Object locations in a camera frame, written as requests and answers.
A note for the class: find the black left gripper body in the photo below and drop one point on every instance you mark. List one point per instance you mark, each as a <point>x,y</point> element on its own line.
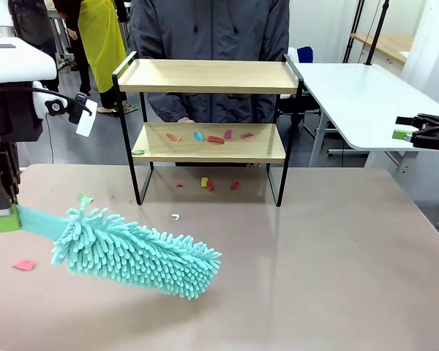
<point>11,113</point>

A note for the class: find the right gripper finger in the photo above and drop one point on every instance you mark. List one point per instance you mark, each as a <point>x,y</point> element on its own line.
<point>424,120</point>
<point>428,139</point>

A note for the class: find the teal microfibre duster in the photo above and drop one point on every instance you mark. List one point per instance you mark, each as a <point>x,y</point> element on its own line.
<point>139,256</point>

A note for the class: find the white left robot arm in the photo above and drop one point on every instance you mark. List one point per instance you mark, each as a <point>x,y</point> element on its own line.
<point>18,64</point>

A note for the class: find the person right hand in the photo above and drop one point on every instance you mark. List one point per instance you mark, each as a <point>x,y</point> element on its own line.
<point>186,120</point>

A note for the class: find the large white table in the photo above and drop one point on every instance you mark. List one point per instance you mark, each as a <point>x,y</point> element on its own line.
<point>351,98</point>

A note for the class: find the wooden background table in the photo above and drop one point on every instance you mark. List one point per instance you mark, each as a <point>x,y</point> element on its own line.
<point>391,44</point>

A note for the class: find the green paper scrap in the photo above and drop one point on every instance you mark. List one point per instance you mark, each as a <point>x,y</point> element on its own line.
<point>138,151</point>
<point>86,199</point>

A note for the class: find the person in black clothes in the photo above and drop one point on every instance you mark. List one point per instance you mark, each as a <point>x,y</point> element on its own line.
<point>82,62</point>

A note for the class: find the person in dark jacket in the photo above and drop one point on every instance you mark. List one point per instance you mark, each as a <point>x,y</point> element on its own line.
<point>36,22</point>

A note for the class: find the black stand pole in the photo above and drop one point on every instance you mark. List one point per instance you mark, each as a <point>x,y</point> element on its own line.
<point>377,34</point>

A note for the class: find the black tripod legs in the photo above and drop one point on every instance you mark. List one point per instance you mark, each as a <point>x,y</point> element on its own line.
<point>355,29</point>

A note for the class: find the person in yellow apron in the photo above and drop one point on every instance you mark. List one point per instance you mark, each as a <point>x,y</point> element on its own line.
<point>102,44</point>

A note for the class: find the blue office chair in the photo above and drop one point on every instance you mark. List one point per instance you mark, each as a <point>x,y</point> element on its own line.
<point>305,55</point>

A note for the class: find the orange-red paper scrap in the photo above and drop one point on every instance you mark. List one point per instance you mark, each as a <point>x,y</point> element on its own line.
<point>173,137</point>

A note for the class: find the white paper scrap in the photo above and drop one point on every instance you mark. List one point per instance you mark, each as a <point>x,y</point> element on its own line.
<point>175,217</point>

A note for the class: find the pink paper scrap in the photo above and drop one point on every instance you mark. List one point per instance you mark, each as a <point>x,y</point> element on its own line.
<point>247,135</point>

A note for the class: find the teal paper scrap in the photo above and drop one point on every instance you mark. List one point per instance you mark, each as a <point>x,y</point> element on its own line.
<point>198,136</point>

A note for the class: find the yellow paper scrap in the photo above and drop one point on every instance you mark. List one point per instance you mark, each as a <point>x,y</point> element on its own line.
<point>204,181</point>

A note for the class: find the magenta paper scrap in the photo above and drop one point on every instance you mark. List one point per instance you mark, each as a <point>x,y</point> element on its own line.
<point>228,134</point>

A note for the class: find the person in grey jacket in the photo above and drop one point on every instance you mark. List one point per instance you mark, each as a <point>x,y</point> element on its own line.
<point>208,29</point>

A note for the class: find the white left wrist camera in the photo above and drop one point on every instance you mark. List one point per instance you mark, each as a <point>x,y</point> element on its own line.
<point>87,120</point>

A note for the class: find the black frame wooden shelf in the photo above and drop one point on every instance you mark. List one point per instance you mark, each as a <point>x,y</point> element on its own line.
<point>205,77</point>

